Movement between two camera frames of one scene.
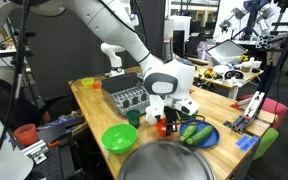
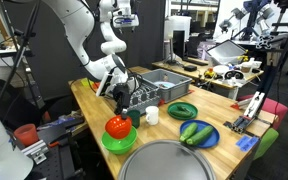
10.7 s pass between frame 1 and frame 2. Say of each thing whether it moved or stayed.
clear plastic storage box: stayed
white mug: stayed
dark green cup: stayed
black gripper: moved
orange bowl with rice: moved
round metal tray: stayed
